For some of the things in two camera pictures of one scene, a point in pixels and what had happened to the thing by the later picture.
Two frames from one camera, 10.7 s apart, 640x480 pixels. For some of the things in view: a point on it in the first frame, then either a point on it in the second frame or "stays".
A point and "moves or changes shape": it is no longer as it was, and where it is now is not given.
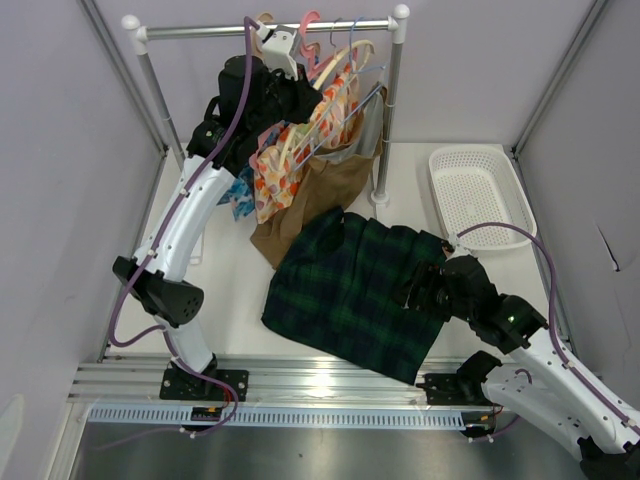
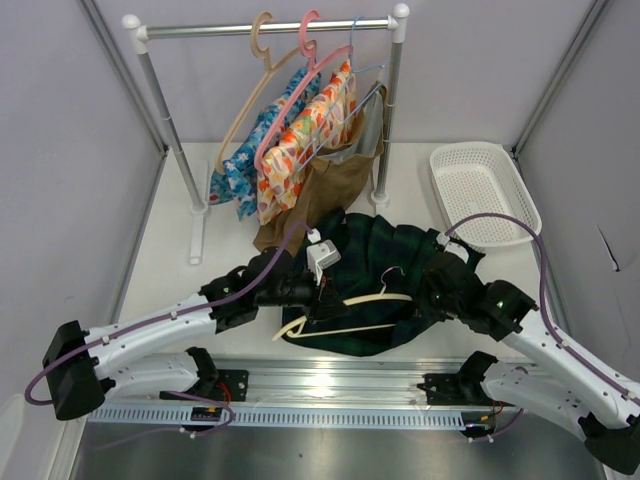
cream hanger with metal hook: [334, 52] → [298, 322]
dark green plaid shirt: [339, 287] moves or changes shape
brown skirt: [333, 181] stays
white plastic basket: [480, 184] stays
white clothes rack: [399, 14] stays
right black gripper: [428, 278] stays
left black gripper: [305, 95] → [324, 302]
